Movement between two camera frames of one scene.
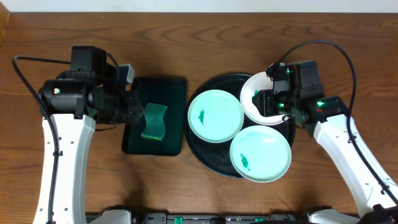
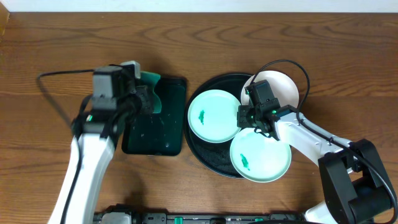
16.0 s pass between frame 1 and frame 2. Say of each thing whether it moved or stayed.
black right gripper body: moved
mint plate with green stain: stayed
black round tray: stayed
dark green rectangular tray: stayed
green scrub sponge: moved
